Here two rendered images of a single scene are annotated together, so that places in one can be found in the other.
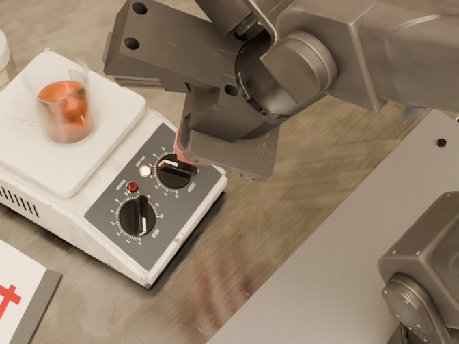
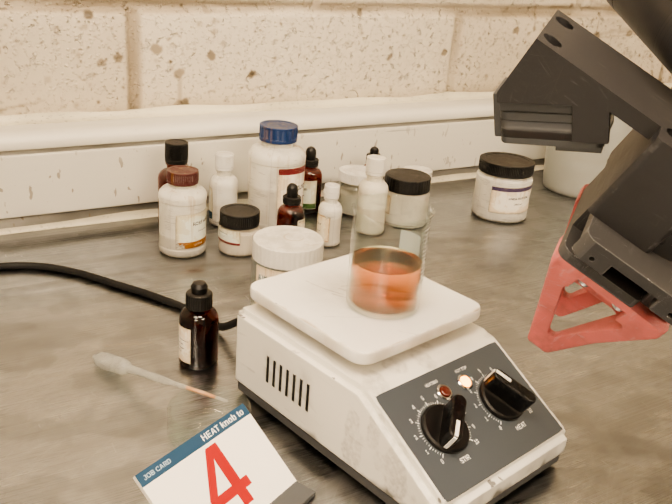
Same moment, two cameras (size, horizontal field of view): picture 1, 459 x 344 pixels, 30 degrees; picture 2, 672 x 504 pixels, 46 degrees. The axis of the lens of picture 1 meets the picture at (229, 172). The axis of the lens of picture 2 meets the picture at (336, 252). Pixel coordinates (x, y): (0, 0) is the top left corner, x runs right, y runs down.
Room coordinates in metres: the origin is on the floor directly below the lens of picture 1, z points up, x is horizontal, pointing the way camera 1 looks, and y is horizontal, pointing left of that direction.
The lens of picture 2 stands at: (-0.03, 0.06, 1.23)
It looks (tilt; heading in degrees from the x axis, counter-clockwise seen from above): 23 degrees down; 13
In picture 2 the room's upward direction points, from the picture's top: 5 degrees clockwise
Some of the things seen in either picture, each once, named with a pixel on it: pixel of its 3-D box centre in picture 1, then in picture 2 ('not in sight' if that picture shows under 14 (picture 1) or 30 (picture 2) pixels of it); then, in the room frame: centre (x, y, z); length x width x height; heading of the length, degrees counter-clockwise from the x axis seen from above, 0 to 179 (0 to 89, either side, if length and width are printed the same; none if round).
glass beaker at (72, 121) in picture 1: (62, 102); (386, 256); (0.44, 0.14, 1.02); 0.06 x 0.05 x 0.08; 1
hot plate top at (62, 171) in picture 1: (55, 120); (364, 300); (0.45, 0.15, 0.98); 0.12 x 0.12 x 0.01; 57
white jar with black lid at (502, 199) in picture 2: not in sight; (502, 187); (0.92, 0.08, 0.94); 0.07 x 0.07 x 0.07
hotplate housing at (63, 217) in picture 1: (87, 161); (385, 370); (0.44, 0.13, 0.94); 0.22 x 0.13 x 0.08; 57
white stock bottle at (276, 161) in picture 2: not in sight; (276, 174); (0.77, 0.32, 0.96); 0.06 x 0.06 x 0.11
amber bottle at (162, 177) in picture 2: not in sight; (176, 185); (0.71, 0.41, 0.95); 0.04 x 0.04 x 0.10
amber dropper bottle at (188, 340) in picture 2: not in sight; (198, 321); (0.46, 0.28, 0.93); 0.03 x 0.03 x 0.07
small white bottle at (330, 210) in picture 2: not in sight; (329, 214); (0.74, 0.25, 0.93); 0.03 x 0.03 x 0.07
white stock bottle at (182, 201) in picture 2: not in sight; (182, 210); (0.66, 0.38, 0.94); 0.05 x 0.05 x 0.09
